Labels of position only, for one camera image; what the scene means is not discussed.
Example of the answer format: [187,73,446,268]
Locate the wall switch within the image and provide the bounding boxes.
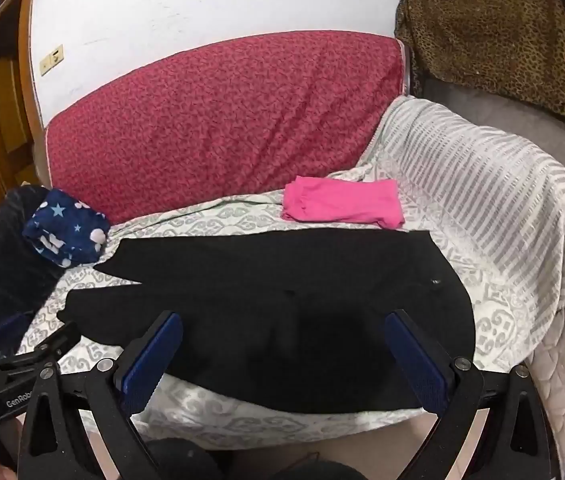
[40,45,64,77]

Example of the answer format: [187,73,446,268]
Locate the blue star-printed cloth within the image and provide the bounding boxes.
[22,187,110,267]

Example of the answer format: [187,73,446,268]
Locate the dark cloth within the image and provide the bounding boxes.
[0,185,70,341]

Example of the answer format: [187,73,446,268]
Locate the red patterned cushion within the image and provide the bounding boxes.
[45,31,408,225]

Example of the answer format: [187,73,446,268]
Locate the grey upholstered seat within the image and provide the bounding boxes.
[419,77,565,161]

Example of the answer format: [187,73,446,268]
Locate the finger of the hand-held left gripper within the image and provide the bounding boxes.
[22,321,83,368]
[0,312,38,348]

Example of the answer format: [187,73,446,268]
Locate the black pants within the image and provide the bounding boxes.
[56,227,476,413]

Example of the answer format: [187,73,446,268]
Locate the leopard print cloth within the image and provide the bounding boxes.
[395,0,565,126]

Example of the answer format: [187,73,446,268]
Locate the white striped blanket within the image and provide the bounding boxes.
[327,95,565,306]

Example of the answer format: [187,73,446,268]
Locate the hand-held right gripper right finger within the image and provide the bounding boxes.
[383,308,553,480]

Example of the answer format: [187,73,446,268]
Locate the pink garment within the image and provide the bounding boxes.
[281,176,405,231]

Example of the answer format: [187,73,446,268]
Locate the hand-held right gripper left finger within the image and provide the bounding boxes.
[17,310,184,480]

